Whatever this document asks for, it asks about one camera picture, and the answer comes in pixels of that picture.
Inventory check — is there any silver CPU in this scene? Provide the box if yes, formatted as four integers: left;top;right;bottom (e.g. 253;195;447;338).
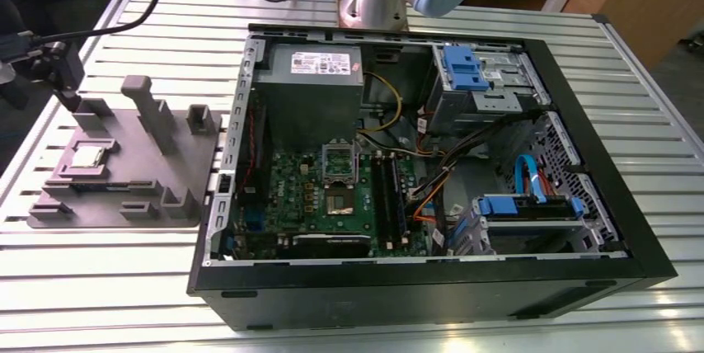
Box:
69;146;105;168

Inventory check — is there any CPU socket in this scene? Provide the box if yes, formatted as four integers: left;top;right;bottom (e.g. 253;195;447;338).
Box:
323;186;357;217

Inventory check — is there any grey parts rack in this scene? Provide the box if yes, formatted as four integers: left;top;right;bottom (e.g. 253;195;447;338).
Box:
25;74;224;229

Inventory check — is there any blue RAM stick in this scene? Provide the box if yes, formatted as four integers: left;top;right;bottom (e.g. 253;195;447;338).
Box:
47;181;155;193
393;153;412;243

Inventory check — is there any grey power supply unit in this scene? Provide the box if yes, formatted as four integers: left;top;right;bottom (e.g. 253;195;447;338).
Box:
253;42;365;153

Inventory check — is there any green motherboard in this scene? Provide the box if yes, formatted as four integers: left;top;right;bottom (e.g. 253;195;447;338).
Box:
225;147;439;260

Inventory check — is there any metal socket cover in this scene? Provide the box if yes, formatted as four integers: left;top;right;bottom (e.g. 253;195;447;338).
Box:
320;141;363;187

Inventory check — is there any black graphics card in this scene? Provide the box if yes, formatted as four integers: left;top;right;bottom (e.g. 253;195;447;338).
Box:
273;229;373;260

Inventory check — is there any black RAM slot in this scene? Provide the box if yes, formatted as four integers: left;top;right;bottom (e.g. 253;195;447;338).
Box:
377;153;397;247
371;153;391;247
383;153;404;247

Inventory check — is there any blue plastic drive latch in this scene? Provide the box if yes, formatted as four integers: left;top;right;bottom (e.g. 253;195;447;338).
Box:
443;45;492;92

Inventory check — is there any grey metal drive cage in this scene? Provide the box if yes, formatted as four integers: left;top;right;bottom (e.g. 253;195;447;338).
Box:
424;41;552;136

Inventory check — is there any black PC case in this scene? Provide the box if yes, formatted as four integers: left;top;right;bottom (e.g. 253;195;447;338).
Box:
185;21;679;332

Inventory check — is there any hard disk in blue carrier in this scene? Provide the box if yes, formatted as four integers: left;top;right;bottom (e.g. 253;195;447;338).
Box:
475;195;587;222

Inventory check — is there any grey metal disk bay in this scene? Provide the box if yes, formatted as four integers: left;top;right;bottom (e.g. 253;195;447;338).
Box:
455;192;629;256

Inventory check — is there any yellow wire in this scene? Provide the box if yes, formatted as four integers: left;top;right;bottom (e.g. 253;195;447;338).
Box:
356;71;405;135

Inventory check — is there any black cable bundle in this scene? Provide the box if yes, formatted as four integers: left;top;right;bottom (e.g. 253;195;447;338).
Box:
409;109;544;200

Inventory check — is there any blue flat wire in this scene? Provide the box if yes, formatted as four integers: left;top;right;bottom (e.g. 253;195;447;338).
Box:
513;153;552;205

